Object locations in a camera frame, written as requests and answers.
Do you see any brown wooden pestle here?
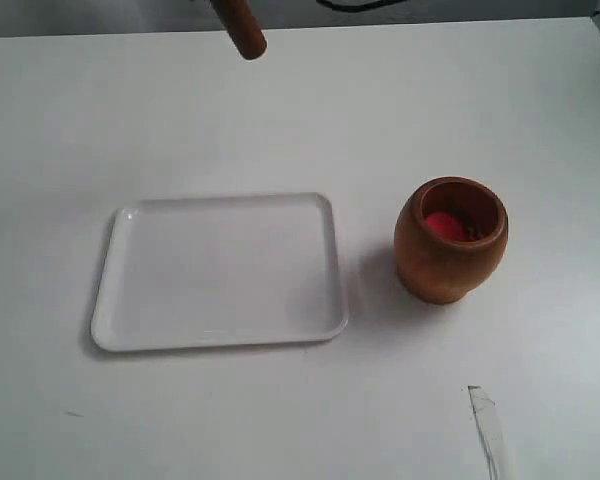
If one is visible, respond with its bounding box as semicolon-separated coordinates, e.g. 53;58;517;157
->
211;0;267;60

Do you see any red ball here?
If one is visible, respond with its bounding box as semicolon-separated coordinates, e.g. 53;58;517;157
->
425;211;469;242

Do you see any wooden mortar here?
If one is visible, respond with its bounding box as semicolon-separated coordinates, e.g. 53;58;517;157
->
393;177;509;305

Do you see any white rectangular plastic tray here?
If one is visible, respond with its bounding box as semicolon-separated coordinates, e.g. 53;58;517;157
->
90;192;349;353

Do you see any clear tape strip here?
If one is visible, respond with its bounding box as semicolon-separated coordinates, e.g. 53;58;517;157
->
468;386;515;480

